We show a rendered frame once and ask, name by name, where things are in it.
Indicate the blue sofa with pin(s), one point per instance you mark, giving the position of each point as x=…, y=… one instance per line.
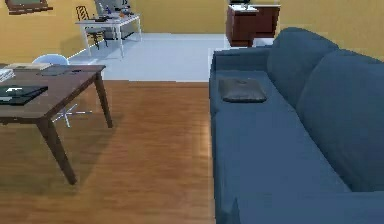
x=266, y=150

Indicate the black laptop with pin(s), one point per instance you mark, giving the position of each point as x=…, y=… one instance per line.
x=20, y=93

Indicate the dark brown wooden table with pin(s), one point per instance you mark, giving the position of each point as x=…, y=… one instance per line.
x=63, y=90

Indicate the dark grey cushion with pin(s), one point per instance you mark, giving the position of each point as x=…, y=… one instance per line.
x=242, y=90

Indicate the white swivel chair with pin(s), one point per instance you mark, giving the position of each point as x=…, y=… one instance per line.
x=55, y=60

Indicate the dark red kitchen cabinet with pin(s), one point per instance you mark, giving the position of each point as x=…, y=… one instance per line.
x=245, y=25

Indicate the white stacked book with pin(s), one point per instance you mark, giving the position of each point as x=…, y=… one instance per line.
x=5, y=75

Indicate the brown framed picture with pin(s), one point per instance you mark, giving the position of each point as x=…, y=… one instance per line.
x=26, y=6

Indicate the beige book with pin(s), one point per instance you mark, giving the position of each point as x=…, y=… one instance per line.
x=28, y=66

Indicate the black dining chair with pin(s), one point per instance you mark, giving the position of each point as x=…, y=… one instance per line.
x=87, y=23

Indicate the white dining table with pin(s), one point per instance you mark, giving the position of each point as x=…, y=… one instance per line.
x=113, y=23

